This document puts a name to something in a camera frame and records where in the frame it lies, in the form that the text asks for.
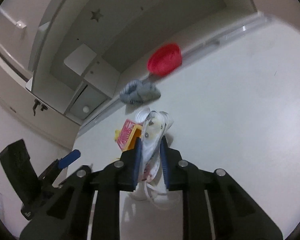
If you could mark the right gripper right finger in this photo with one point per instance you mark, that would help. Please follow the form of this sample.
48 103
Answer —
215 206

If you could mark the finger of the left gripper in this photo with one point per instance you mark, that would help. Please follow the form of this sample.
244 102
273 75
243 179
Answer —
69 159
79 173

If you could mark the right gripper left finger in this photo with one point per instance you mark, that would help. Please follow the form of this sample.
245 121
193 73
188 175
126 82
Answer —
87 206

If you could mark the white face mask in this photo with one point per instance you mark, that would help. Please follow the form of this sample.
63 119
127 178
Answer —
154 128

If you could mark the red plastic cup lid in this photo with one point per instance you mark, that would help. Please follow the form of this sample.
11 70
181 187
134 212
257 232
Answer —
165 60

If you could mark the red yellow small box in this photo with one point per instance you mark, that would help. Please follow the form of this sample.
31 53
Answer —
126 137

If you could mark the grey drawer with knob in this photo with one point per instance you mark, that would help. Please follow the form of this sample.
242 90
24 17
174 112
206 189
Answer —
87 102

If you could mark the white door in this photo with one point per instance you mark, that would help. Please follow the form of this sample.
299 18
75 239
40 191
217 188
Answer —
17 42

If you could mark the white paper cup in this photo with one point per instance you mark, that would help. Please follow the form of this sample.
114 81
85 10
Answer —
142 114

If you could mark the light blue crumpled cloth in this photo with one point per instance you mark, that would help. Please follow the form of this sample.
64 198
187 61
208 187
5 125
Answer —
138 92

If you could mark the white desk hutch shelf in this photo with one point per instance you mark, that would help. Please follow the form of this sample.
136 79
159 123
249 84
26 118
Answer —
105 44

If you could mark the black door handle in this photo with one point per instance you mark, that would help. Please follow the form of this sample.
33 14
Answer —
38 106

